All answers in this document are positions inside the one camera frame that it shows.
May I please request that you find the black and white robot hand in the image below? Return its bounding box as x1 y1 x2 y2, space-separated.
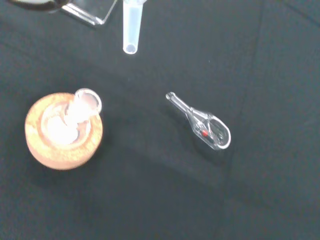
6 0 69 14

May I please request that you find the clear acrylic funnel stand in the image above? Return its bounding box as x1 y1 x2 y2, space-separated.
60 0 118 26

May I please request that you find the glass weighing funnel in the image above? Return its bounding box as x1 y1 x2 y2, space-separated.
165 91 232 151

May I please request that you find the round-bottom glass flask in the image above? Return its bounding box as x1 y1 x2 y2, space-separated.
41 87 103 146

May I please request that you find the black cloth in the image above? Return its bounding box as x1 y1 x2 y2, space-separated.
0 0 320 240

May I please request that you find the cork ring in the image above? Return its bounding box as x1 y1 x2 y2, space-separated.
24 92 104 171

